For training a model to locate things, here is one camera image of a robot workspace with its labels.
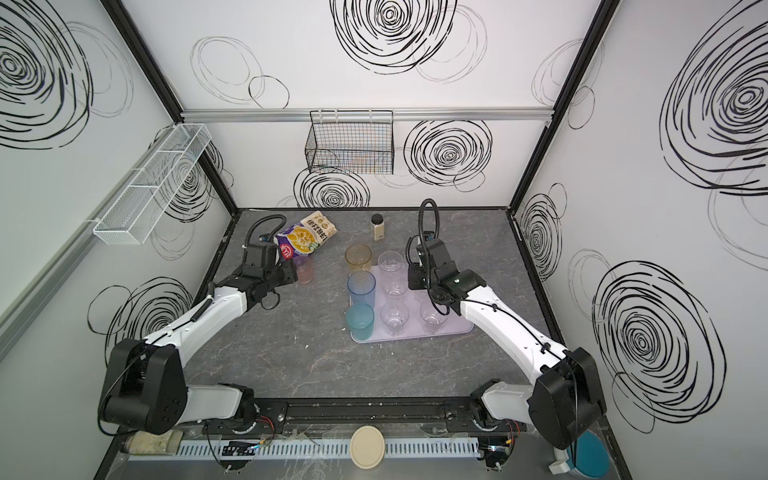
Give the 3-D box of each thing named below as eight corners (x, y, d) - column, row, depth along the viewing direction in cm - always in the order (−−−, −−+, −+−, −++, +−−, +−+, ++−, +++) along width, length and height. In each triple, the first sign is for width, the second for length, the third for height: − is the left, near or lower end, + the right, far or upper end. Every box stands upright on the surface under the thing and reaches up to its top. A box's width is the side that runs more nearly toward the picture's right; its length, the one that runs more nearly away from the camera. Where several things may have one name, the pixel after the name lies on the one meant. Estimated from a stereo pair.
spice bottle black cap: (374, 240, 112) (373, 224, 105) (372, 230, 115) (371, 214, 108) (384, 239, 113) (384, 223, 106) (382, 229, 116) (382, 212, 109)
